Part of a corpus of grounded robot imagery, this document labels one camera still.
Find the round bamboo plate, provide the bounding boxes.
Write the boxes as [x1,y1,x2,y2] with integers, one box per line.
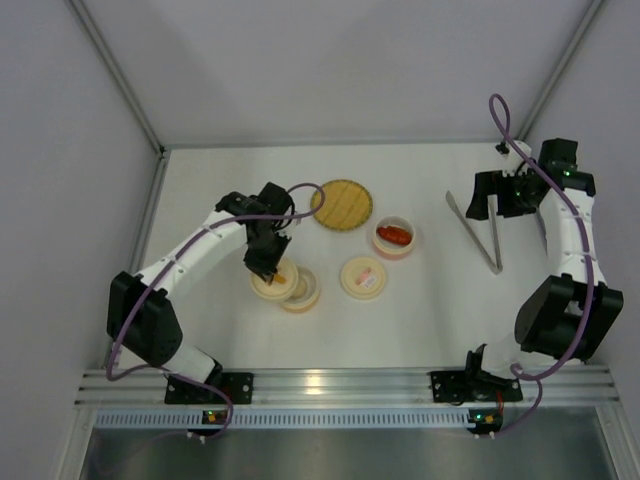
[310,179,374,232]

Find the right pink lunch container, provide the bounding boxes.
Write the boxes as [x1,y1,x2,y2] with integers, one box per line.
[371,215,418,260]

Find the right aluminium frame post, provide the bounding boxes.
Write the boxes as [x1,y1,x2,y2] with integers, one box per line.
[516,0,609,142]

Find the perforated cable duct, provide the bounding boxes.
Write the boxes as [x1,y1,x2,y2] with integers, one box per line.
[94,408,474,430]

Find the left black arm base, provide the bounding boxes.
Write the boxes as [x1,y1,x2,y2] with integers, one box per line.
[164,372,254,405]

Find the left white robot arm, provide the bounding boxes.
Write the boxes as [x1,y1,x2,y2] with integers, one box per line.
[106,182,295,386]

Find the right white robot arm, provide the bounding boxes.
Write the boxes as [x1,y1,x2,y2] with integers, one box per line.
[465,138,624,375]

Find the aluminium frame post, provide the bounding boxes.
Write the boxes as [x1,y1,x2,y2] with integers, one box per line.
[516,0,609,142]
[65,0,166,158]

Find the left orange lunch container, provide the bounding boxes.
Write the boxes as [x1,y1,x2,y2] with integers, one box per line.
[280,265,321,314]

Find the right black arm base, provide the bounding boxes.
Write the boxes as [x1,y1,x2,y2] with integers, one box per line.
[429,370,523,404]

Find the metal tongs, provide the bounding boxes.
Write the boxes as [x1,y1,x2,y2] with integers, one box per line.
[444,189,504,275]

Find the aluminium front rail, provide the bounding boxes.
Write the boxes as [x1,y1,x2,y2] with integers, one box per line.
[74,365,620,409]

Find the cream lid pink handle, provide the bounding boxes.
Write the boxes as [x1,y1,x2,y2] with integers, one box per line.
[340,257,387,301]

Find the left aluminium frame post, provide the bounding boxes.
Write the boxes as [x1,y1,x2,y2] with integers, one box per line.
[65,0,166,158]

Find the red sausage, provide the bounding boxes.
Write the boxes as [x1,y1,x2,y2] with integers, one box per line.
[376,225,413,246]

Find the cream lid orange handle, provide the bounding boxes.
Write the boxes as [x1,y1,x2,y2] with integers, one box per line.
[249,258,299,303]

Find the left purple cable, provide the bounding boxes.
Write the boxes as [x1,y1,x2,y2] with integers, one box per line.
[105,182,329,441]

